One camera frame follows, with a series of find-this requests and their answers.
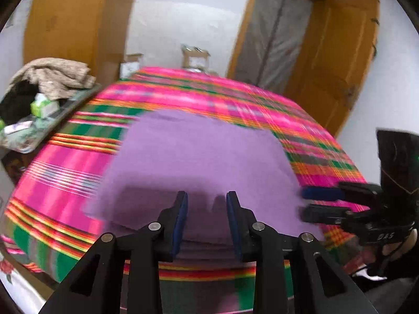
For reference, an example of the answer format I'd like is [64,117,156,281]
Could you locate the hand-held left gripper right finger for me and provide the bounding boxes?
[227,190,377,314]

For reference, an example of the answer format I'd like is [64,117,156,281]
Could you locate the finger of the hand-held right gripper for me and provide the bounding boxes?
[302,183,383,201]
[299,204,370,226]

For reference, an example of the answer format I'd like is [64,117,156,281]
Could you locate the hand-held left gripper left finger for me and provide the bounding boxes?
[39,190,189,314]

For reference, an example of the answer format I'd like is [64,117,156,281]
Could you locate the purple fleece pants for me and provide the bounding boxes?
[83,109,324,256]

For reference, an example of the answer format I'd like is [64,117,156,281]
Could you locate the person's right hand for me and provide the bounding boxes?
[393,231,419,262]

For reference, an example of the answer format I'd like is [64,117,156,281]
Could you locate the wooden door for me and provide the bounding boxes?
[283,0,380,138]

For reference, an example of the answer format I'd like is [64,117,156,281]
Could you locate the pink green plaid blanket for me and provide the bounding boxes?
[0,66,369,311]

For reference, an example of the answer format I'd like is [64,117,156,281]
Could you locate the folding table with printed top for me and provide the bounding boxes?
[0,83,102,153]

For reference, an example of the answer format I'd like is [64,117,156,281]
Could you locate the white cardboard box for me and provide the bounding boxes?
[119,53,143,79]

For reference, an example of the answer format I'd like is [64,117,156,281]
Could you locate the open brown cardboard box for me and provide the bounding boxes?
[181,44,210,71]

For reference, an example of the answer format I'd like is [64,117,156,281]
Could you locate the plastic sheet doorway curtain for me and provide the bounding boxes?
[236,0,313,87]

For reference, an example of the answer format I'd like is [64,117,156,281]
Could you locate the floral bed sheet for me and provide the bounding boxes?
[0,249,49,305]

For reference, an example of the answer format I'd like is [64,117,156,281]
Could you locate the green tissue pack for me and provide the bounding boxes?
[30,93,58,116]

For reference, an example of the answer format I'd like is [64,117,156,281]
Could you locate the beige floral garment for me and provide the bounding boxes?
[8,58,97,100]

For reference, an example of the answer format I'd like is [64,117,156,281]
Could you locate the black garment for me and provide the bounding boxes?
[0,82,40,125]

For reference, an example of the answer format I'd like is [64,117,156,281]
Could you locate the wooden wardrobe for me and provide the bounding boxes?
[23,0,145,82]

